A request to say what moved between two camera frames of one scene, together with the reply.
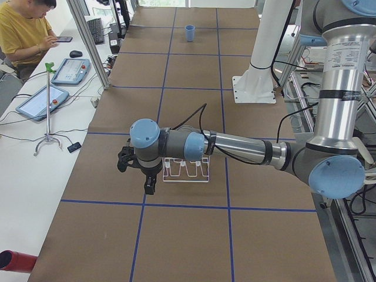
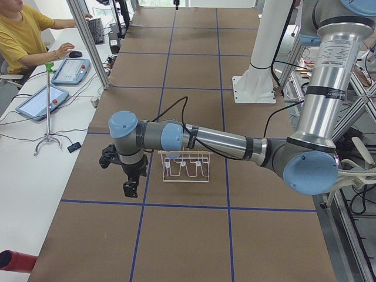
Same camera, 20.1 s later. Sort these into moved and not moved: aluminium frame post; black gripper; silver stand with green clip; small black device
Moved: black gripper
Not moved: silver stand with green clip; small black device; aluminium frame post
